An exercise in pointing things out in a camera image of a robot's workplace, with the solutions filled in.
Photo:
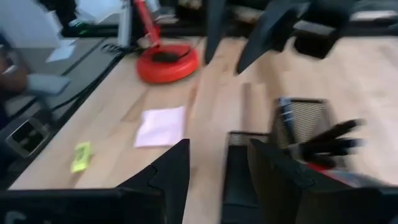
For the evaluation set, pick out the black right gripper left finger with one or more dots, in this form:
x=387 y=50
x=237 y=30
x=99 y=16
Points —
x=140 y=205

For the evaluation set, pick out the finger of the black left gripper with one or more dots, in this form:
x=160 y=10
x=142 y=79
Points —
x=270 y=28
x=214 y=25

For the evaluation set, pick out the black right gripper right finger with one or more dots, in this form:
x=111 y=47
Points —
x=295 y=202

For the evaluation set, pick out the yellow eraser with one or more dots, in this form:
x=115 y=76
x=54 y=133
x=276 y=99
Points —
x=81 y=157

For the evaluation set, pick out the pink sticky note pad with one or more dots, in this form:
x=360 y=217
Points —
x=161 y=127

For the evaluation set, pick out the black mesh desk organizer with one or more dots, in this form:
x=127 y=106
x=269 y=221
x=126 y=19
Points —
x=239 y=174

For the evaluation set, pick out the red desk lamp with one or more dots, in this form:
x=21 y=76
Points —
x=168 y=70

